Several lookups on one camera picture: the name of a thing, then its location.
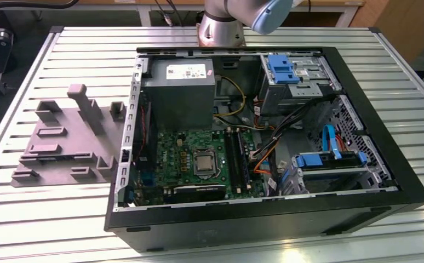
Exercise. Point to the black graphics card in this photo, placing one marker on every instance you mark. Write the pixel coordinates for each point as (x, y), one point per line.
(198, 191)

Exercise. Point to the blue disk carrier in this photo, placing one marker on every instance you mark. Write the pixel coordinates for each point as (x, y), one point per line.
(313, 160)

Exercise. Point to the silver disk bay cage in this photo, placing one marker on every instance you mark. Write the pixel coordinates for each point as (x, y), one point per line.
(337, 171)

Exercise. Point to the brown wooden cabinet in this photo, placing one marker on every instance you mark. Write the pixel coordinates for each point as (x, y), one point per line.
(413, 24)

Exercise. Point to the blue rear port connector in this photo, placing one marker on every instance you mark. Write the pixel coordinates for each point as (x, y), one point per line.
(127, 195)

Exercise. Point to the silver CPU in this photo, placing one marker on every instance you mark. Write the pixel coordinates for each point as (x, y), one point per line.
(205, 163)

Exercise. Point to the grey parts rack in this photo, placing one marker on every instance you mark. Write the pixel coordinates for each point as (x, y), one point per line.
(73, 128)

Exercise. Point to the grey power supply unit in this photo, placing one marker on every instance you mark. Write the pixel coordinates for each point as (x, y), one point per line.
(179, 101)

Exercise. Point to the silver optical drive cage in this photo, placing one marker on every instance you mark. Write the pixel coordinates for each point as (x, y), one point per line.
(307, 91)

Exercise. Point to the black PC case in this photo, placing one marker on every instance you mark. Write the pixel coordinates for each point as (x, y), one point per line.
(234, 227)

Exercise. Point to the blue drive latch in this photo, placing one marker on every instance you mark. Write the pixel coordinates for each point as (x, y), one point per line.
(282, 68)

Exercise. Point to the green motherboard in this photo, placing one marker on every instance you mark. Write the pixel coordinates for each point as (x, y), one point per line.
(173, 175)

